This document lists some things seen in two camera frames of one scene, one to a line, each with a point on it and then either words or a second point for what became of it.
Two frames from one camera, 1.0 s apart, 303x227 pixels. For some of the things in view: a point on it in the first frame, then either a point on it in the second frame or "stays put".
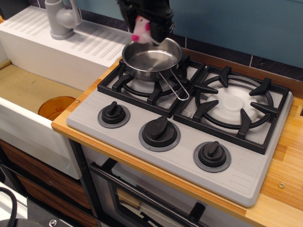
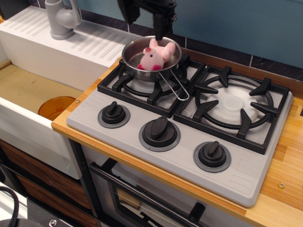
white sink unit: (40, 74) stays put
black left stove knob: (113, 116) stays put
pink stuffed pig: (141, 31) → (155, 55)
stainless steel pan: (145, 62) stays put
